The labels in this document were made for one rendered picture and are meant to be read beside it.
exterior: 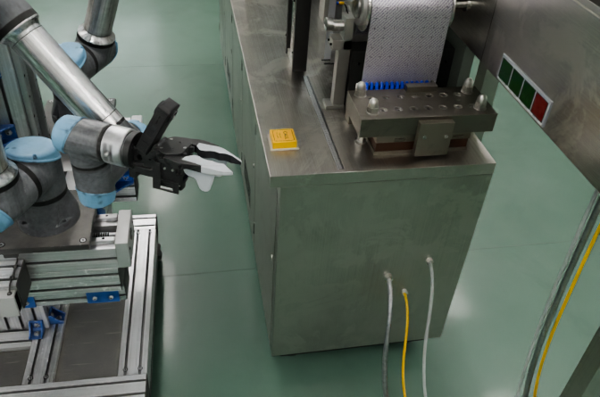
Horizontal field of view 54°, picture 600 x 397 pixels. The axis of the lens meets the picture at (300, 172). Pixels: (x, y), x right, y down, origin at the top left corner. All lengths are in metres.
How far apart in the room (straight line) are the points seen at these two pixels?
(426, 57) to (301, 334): 1.01
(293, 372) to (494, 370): 0.75
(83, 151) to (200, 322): 1.35
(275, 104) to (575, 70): 0.91
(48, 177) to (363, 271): 0.99
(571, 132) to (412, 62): 0.58
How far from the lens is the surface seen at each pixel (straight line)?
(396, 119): 1.66
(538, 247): 3.00
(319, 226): 1.75
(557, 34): 1.49
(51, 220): 1.60
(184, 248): 2.69
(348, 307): 2.05
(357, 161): 1.69
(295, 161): 1.66
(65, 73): 1.32
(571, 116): 1.44
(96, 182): 1.24
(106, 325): 2.19
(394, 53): 1.79
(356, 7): 1.74
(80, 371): 2.09
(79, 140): 1.18
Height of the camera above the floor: 1.88
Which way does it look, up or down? 37 degrees down
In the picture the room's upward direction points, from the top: 4 degrees clockwise
